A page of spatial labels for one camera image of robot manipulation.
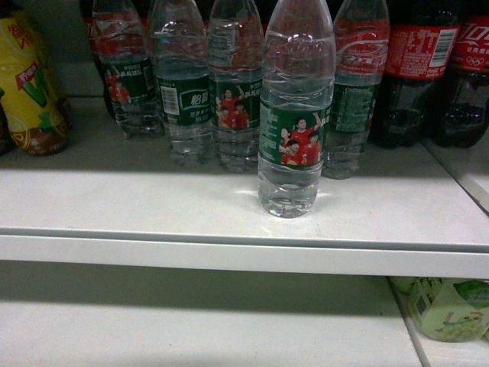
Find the cola bottle red label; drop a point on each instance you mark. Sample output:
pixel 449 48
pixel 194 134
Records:
pixel 422 36

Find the green grape drink bottle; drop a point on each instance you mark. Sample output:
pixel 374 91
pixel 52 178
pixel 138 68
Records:
pixel 451 310

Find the white metal shelf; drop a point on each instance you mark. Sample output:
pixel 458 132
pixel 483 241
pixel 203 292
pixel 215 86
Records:
pixel 107 200

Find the cola bottle behind left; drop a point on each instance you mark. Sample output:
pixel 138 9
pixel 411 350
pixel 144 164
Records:
pixel 85 7

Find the water bottle behind front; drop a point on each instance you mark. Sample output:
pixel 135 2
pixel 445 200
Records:
pixel 362 32

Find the clear water bottle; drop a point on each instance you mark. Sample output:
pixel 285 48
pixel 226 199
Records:
pixel 297 88

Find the water bottle red players label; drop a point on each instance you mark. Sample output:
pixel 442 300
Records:
pixel 235 38

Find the water bottle green label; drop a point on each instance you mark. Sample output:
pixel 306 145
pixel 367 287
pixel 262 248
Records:
pixel 178 46

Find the cola bottle far right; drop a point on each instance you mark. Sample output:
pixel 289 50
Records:
pixel 462 112

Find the yellow lemon tea bottle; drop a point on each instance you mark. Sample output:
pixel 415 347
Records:
pixel 34 122

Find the water bottle far left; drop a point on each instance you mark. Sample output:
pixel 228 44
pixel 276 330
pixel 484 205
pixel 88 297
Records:
pixel 121 43

